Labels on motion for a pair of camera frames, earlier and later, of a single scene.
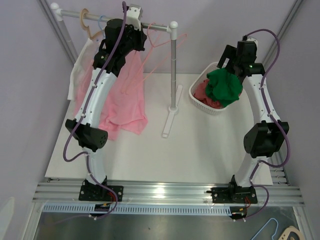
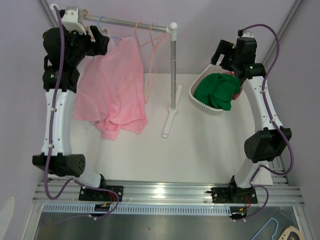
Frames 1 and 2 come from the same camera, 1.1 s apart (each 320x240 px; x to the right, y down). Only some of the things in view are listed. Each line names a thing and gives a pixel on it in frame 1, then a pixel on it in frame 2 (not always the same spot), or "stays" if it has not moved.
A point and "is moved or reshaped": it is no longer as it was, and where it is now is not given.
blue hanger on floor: (267, 222) stays
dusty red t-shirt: (200, 93) -> (236, 95)
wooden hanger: (98, 36) stays
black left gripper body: (134, 41) -> (82, 46)
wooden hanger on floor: (286, 232) stays
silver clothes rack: (174, 106) stays
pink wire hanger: (184, 36) -> (156, 49)
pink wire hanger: (143, 62) is moved or reshaped
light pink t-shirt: (124, 107) stays
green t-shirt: (223, 86) stays
